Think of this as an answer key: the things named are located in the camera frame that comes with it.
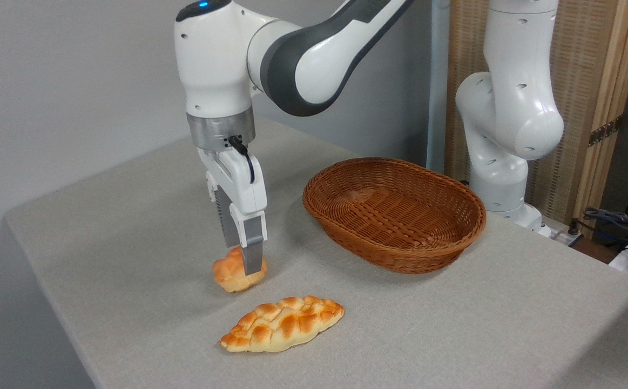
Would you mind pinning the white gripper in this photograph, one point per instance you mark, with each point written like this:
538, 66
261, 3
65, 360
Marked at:
246, 189

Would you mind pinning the round orange bread roll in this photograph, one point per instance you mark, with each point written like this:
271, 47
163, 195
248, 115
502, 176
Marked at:
230, 275

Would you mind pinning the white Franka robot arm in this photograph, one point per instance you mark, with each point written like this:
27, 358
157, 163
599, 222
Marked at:
211, 65

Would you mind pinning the long braided bread loaf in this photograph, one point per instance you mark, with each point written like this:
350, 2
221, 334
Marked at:
284, 324

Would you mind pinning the brown wicker basket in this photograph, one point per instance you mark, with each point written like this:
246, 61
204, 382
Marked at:
427, 232

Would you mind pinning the metal screen hinge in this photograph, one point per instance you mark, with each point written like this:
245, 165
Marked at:
605, 131

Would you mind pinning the pale vertical post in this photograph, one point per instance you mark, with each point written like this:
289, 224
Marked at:
438, 81

